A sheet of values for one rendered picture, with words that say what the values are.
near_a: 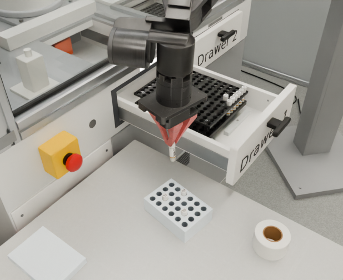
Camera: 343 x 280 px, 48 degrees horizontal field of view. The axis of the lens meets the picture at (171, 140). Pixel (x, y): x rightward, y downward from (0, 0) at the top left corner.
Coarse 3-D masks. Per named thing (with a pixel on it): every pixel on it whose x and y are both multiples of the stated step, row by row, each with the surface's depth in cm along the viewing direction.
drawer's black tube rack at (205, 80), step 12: (192, 84) 98; (204, 84) 98; (216, 84) 99; (228, 84) 98; (144, 96) 95; (216, 96) 94; (228, 96) 94; (204, 108) 91; (216, 108) 91; (240, 108) 96; (204, 120) 87; (228, 120) 93; (204, 132) 88; (216, 132) 89
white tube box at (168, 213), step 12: (168, 180) 87; (156, 192) 84; (168, 192) 84; (180, 192) 84; (144, 204) 84; (156, 204) 83; (168, 204) 81; (180, 204) 81; (192, 204) 81; (204, 204) 81; (156, 216) 82; (168, 216) 79; (180, 216) 79; (192, 216) 79; (204, 216) 79; (168, 228) 81; (180, 228) 77; (192, 228) 78
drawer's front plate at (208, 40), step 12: (240, 12) 125; (216, 24) 118; (228, 24) 122; (240, 24) 129; (204, 36) 112; (216, 36) 118; (204, 48) 115; (216, 48) 122; (228, 48) 129; (204, 60) 118
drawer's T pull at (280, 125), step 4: (272, 120) 85; (276, 120) 85; (280, 120) 85; (284, 120) 85; (288, 120) 85; (268, 124) 84; (272, 124) 84; (276, 124) 84; (280, 124) 84; (284, 124) 84; (272, 128) 84; (276, 128) 83; (280, 128) 83; (284, 128) 84; (272, 132) 82; (276, 132) 82; (280, 132) 83; (276, 136) 82
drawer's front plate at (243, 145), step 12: (288, 96) 90; (276, 108) 86; (288, 108) 95; (264, 120) 82; (252, 132) 79; (264, 132) 86; (240, 144) 76; (252, 144) 82; (264, 144) 90; (240, 156) 78; (252, 156) 86; (228, 168) 80; (240, 168) 82; (228, 180) 82
